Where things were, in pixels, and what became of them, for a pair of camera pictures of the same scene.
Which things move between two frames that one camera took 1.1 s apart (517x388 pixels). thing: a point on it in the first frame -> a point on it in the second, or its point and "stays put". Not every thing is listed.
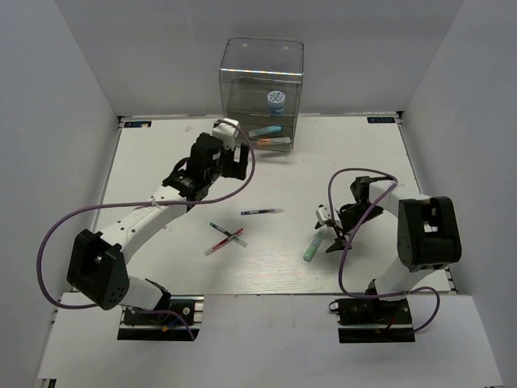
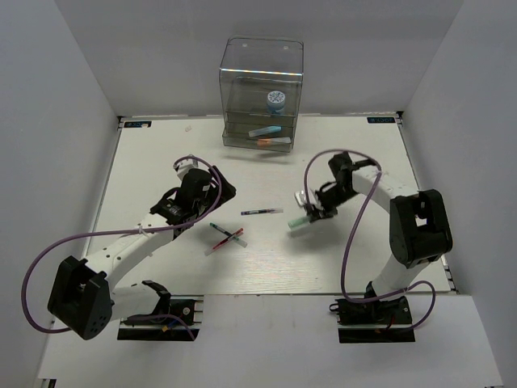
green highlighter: x=313 y=246 -> x=297 y=222
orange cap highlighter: x=273 y=141 stays put
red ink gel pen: x=222 y=243 stays put
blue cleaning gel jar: x=275 y=101 stays put
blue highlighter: x=264 y=130 stays put
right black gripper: x=340 y=243 -> x=321 y=210
